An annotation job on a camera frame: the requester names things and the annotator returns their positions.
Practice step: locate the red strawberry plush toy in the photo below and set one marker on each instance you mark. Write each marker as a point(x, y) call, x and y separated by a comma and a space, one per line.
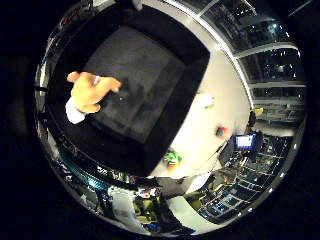
point(220, 132)

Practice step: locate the black rectangular container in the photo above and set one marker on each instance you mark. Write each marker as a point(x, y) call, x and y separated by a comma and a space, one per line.
point(140, 83)

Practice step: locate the orange carrot plush toy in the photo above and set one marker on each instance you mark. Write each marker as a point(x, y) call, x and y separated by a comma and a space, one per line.
point(172, 159)

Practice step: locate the person in dark clothes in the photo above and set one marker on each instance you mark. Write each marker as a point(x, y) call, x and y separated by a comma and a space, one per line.
point(252, 118)

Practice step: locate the white radish plush toy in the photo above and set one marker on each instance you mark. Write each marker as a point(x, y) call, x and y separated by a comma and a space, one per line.
point(205, 100)

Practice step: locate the teal storage crate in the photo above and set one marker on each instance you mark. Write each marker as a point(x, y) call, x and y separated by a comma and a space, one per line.
point(85, 175)

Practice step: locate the orange and white plush toy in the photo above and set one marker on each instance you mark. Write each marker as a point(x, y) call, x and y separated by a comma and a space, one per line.
point(88, 93)

